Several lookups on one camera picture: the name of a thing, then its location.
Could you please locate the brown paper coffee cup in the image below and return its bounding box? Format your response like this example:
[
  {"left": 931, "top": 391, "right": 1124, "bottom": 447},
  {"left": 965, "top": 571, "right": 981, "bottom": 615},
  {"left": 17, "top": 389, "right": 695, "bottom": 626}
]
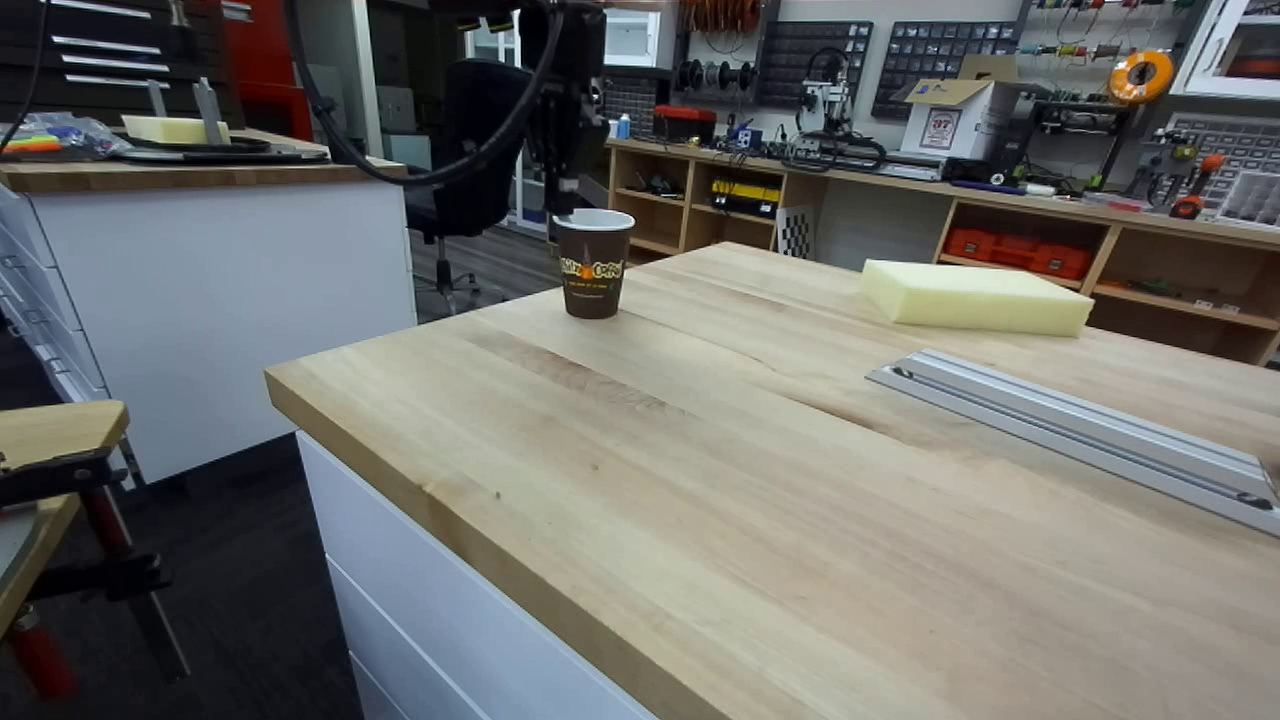
[{"left": 550, "top": 206, "right": 635, "bottom": 320}]

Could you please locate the yellow foam block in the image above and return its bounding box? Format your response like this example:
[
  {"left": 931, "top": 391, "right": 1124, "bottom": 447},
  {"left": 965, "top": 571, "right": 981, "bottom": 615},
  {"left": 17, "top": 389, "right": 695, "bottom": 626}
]
[{"left": 860, "top": 259, "right": 1091, "bottom": 334}]

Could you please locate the black office chair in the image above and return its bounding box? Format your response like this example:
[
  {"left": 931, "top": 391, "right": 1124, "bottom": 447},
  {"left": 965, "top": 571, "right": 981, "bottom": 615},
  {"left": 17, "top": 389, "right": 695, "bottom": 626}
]
[{"left": 404, "top": 58, "right": 531, "bottom": 320}]

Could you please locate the white cardboard box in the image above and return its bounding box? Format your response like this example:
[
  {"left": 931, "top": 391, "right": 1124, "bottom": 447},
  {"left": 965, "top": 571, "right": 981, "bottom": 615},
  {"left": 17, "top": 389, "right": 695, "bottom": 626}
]
[{"left": 899, "top": 78, "right": 1014, "bottom": 159}]

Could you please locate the white counter cabinet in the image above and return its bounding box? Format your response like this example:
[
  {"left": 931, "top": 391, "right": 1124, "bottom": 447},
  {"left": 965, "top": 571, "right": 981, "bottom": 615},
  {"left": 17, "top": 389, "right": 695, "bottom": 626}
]
[{"left": 0, "top": 159, "right": 415, "bottom": 483}]

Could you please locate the red tool chest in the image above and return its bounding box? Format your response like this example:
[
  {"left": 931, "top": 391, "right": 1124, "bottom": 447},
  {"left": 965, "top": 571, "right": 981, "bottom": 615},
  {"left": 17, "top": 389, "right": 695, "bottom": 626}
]
[{"left": 221, "top": 0, "right": 312, "bottom": 139}]

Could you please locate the yellow foam pad on counter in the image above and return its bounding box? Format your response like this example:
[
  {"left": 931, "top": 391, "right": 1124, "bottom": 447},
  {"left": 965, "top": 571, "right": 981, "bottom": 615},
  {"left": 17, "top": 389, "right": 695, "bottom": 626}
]
[{"left": 120, "top": 115, "right": 231, "bottom": 145}]

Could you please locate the wooden shelf workbench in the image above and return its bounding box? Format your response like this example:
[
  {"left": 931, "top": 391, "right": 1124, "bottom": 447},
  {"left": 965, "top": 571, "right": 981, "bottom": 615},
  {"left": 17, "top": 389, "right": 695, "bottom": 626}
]
[{"left": 609, "top": 139, "right": 1280, "bottom": 364}]

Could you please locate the orange tape spool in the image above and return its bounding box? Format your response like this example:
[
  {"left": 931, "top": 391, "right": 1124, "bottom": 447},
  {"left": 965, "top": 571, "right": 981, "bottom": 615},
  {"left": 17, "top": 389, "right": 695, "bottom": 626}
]
[{"left": 1108, "top": 47, "right": 1176, "bottom": 105}]

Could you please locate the black hanging cable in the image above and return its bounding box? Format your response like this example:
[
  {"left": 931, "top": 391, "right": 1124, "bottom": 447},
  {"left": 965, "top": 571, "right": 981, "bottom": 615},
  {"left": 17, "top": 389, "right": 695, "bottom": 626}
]
[{"left": 278, "top": 0, "right": 570, "bottom": 190}]

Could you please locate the black 3D printer frame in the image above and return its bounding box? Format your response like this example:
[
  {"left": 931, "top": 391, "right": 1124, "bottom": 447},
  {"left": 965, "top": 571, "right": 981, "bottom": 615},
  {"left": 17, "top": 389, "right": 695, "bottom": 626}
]
[{"left": 1023, "top": 101, "right": 1132, "bottom": 195}]

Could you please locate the grey aluminium extrusion rail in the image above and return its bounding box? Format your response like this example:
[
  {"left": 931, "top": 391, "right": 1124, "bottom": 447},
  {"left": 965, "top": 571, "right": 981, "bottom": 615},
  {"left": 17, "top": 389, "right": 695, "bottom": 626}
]
[{"left": 873, "top": 353, "right": 1280, "bottom": 535}]

